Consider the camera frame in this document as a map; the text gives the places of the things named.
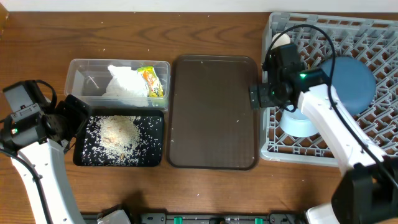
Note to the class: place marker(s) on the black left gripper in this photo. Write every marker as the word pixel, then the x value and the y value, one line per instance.
pixel 78 112

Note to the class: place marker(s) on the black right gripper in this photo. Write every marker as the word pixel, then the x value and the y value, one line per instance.
pixel 264 100

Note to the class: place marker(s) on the light blue small bowl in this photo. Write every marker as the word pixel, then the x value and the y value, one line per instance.
pixel 297 124

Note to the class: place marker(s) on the pile of rice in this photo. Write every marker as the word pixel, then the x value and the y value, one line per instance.
pixel 119 137

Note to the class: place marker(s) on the cream cup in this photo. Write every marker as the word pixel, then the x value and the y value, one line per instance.
pixel 280 39

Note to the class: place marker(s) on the white napkin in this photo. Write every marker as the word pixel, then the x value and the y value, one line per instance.
pixel 128 85

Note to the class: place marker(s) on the dark blue plate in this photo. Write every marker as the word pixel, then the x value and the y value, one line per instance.
pixel 354 83

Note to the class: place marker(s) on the yellow green snack wrapper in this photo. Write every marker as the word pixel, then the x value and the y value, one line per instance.
pixel 152 80

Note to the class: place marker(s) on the grey dishwasher rack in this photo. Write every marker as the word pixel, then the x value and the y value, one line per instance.
pixel 371 41

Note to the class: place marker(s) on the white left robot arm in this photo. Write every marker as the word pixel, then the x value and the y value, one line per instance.
pixel 42 169

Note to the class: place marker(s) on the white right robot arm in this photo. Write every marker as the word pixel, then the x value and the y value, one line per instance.
pixel 367 192

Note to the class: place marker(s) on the black tray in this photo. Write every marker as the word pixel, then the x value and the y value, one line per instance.
pixel 121 140

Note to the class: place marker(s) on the clear plastic bin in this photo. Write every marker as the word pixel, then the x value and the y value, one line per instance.
pixel 87 80

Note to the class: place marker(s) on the brown serving tray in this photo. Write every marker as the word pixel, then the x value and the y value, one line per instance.
pixel 212 124

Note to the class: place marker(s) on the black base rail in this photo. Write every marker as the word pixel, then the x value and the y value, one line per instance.
pixel 274 218

